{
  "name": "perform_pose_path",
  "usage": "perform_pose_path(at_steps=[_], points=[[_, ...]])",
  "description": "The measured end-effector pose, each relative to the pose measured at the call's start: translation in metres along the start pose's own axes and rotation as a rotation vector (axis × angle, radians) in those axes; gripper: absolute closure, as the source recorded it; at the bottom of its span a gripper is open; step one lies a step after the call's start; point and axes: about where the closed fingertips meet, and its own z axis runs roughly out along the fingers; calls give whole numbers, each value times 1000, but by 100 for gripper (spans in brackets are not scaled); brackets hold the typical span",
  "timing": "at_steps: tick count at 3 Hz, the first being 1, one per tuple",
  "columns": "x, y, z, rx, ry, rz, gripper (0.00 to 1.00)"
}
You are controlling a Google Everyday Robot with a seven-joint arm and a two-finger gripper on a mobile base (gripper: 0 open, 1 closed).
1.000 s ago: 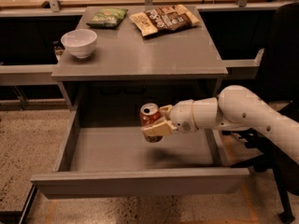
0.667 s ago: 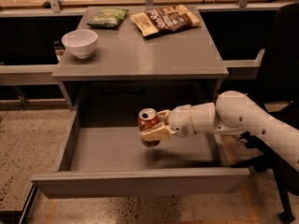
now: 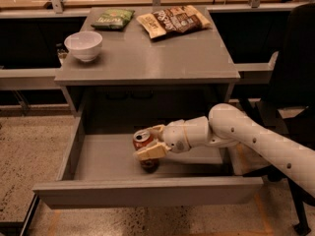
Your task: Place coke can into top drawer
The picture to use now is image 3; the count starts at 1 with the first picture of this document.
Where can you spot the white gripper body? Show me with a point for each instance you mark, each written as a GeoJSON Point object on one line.
{"type": "Point", "coordinates": [174, 134]}

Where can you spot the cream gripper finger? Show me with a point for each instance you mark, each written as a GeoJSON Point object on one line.
{"type": "Point", "coordinates": [157, 132]}
{"type": "Point", "coordinates": [153, 150]}

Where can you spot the red coke can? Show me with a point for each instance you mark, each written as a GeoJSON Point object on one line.
{"type": "Point", "coordinates": [141, 139]}

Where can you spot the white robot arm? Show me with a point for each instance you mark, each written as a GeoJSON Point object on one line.
{"type": "Point", "coordinates": [227, 126]}

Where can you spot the open grey top drawer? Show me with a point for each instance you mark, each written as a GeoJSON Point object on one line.
{"type": "Point", "coordinates": [99, 170]}

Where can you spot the grey cabinet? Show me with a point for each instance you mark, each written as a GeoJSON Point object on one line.
{"type": "Point", "coordinates": [136, 81]}

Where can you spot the white bowl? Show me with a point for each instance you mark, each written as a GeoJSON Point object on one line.
{"type": "Point", "coordinates": [84, 45]}

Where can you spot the brown and white chip bag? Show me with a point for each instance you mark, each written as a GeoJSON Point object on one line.
{"type": "Point", "coordinates": [179, 19]}

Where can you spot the black office chair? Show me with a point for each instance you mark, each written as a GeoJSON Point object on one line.
{"type": "Point", "coordinates": [288, 104]}

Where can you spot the green chip bag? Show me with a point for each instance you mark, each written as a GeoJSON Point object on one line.
{"type": "Point", "coordinates": [113, 19]}

